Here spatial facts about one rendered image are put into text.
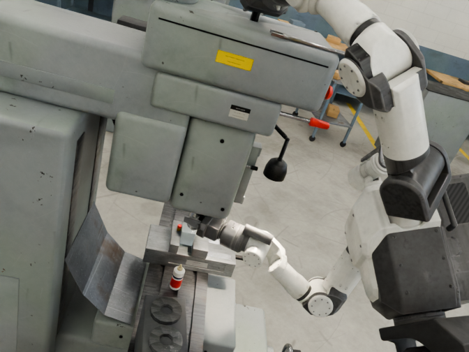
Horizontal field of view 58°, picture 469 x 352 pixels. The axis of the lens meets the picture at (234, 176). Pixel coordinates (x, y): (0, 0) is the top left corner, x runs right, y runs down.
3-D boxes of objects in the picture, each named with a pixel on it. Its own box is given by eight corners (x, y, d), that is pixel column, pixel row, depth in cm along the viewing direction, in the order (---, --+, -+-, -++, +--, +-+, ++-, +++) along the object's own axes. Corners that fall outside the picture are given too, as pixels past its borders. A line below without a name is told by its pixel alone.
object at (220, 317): (228, 297, 186) (235, 277, 180) (227, 369, 156) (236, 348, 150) (113, 274, 179) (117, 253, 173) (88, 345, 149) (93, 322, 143)
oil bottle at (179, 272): (181, 283, 158) (187, 261, 152) (179, 291, 154) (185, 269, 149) (169, 281, 157) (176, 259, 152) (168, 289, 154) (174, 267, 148)
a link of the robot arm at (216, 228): (215, 202, 145) (246, 217, 143) (208, 224, 150) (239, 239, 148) (199, 220, 134) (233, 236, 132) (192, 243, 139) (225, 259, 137)
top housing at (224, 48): (304, 84, 133) (324, 31, 125) (319, 116, 110) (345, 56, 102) (154, 41, 126) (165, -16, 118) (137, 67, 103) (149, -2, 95)
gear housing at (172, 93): (265, 106, 136) (276, 76, 131) (271, 139, 115) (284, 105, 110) (161, 77, 131) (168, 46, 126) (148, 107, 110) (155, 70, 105)
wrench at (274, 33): (361, 58, 107) (363, 55, 107) (366, 63, 104) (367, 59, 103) (269, 31, 103) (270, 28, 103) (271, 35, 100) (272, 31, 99)
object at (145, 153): (177, 165, 147) (194, 96, 134) (167, 206, 126) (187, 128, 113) (122, 152, 144) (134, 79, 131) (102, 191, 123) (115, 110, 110)
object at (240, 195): (241, 198, 141) (261, 142, 131) (242, 204, 137) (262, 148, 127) (230, 195, 140) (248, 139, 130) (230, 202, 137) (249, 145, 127)
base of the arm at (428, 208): (449, 187, 99) (400, 170, 105) (463, 147, 90) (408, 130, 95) (426, 233, 92) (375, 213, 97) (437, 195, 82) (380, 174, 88)
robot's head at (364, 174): (370, 198, 121) (363, 170, 124) (396, 184, 113) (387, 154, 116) (352, 197, 118) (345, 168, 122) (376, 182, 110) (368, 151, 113)
